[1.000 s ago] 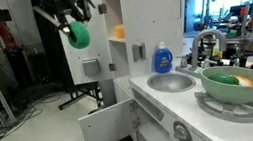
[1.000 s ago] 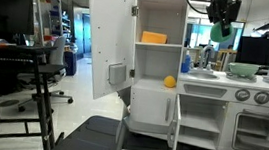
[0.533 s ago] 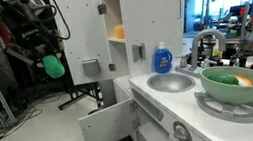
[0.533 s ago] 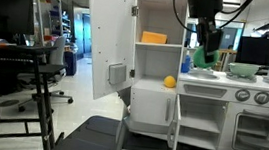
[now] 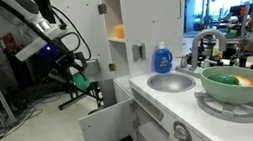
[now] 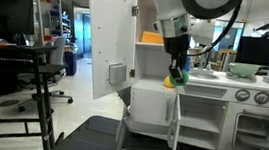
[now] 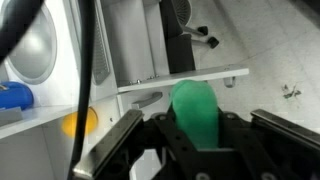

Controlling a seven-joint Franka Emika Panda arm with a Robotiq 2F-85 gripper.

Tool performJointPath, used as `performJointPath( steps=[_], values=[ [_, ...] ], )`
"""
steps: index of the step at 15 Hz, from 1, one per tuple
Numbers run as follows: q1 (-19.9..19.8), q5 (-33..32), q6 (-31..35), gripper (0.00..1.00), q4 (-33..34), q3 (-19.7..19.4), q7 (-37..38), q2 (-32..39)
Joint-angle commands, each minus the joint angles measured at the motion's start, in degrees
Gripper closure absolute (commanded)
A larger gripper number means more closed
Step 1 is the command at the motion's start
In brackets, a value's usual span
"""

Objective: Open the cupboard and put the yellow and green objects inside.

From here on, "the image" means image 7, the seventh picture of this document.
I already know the white toy kitchen unit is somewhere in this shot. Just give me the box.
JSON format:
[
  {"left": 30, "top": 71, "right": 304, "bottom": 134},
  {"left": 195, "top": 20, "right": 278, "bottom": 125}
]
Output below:
[{"left": 0, "top": 0, "right": 250, "bottom": 180}]

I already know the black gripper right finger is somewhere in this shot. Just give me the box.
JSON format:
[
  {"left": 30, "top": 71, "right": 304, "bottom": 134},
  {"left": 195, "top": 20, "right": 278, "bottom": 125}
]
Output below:
[{"left": 251, "top": 109, "right": 320, "bottom": 150}]

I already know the yellow ball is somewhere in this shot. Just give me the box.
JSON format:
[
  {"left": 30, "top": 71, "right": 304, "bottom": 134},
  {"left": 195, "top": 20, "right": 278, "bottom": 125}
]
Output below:
[{"left": 61, "top": 106, "right": 99, "bottom": 138}]

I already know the blue dish soap bottle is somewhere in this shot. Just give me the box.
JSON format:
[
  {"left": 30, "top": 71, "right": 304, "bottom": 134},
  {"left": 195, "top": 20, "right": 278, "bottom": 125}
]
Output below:
[{"left": 0, "top": 81, "right": 34, "bottom": 110}]

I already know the grey office chair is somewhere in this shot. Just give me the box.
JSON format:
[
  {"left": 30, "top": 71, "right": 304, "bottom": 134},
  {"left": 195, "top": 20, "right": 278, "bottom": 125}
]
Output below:
[{"left": 160, "top": 0, "right": 219, "bottom": 74}]

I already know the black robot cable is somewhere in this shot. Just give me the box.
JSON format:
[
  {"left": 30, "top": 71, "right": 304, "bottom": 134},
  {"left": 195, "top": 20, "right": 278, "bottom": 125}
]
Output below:
[{"left": 0, "top": 0, "right": 96, "bottom": 180}]

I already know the green ball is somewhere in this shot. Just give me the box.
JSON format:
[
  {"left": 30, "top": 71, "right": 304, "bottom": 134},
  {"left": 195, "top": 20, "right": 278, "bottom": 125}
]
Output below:
[{"left": 170, "top": 80, "right": 219, "bottom": 150}]

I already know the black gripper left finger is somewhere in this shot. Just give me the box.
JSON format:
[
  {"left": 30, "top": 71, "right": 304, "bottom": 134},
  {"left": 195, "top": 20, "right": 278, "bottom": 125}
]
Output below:
[{"left": 73, "top": 109, "right": 144, "bottom": 180}]

